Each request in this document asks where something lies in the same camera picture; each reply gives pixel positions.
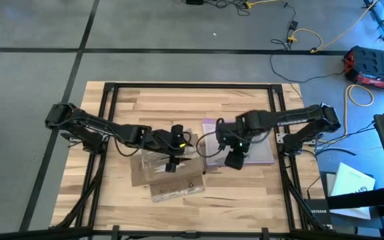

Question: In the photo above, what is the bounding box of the white booklet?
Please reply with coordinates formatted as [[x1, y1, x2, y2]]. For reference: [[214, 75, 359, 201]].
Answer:
[[330, 162, 377, 221]]

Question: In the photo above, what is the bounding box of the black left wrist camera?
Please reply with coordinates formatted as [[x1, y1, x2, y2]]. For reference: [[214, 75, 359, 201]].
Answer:
[[171, 124, 185, 141]]

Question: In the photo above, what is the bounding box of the black Netgear router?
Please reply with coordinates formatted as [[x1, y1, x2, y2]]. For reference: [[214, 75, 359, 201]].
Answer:
[[305, 199, 333, 226]]

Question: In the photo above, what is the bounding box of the white mesh pouch purple trim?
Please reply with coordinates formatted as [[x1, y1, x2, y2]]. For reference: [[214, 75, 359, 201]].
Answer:
[[201, 118, 275, 168]]

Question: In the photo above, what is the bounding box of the yellow coiled cable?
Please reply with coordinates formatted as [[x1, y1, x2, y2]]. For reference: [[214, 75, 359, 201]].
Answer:
[[343, 83, 375, 137]]

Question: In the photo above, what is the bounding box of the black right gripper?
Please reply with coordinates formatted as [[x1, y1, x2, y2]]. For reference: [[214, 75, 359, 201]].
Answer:
[[215, 118, 256, 171]]

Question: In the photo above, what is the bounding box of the black floor cable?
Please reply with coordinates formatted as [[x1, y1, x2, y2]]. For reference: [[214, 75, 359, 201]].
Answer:
[[269, 39, 346, 83]]

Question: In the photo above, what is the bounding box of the brown Sephora cardboard box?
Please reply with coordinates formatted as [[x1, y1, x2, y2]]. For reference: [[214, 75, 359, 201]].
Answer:
[[130, 128, 206, 203]]

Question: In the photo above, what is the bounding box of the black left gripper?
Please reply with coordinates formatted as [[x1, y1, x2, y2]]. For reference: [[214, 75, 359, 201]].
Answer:
[[145, 129, 196, 173]]

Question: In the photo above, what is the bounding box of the red black toolbox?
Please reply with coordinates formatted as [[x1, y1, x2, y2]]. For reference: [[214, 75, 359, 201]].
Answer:
[[342, 45, 384, 91]]

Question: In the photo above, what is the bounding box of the yellow extension cord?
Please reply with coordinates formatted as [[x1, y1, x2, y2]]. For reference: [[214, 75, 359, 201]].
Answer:
[[287, 0, 379, 54]]

